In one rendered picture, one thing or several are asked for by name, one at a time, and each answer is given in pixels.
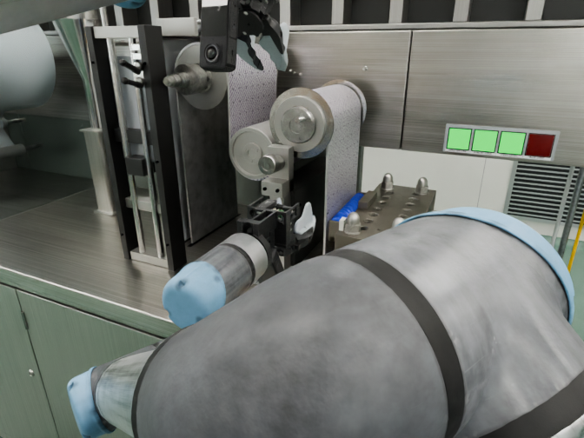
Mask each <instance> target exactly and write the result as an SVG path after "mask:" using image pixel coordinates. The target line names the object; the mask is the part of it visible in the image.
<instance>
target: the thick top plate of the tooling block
mask: <svg viewBox="0 0 584 438"><path fill-rule="evenodd" d="M381 185H382V184H381V183H380V184H379V185H378V186H377V187H376V188H375V190H374V191H377V197H376V199H375V200H374V201H373V203H372V204H371V205H370V206H369V208H368V209H359V208H358V209H357V210H356V211H355V212H356V213H357V214H358V215H359V217H360V223H361V231H362V232H361V234H359V235H349V234H346V233H345V232H344V230H343V231H341V230H338V231H337V233H336V234H335V250H336V249H339V248H342V247H344V246H347V245H349V244H351V243H354V242H358V241H360V240H362V239H365V238H367V237H370V236H373V235H375V234H378V233H381V232H382V231H385V230H387V229H391V227H392V224H393V221H394V219H395V218H397V217H401V218H402V219H403V220H406V219H408V218H410V217H412V216H417V215H419V214H424V213H428V211H429V210H430V209H431V210H434V207H435V195H436V190H432V189H428V194H427V195H418V194H416V193H415V189H416V188H412V187H405V186H398V185H393V187H394V189H392V190H384V189H381Z"/></svg>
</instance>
